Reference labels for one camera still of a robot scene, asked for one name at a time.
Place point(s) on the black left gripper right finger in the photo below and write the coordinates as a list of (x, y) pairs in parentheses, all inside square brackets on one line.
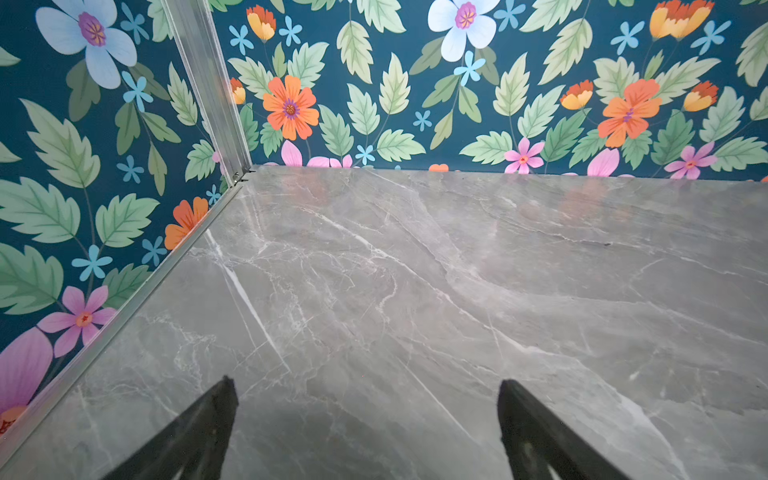
[(539, 445)]

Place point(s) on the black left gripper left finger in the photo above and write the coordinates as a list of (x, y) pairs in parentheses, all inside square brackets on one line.
[(193, 445)]

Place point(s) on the aluminium frame post back left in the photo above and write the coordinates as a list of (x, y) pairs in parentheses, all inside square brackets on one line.
[(196, 38)]

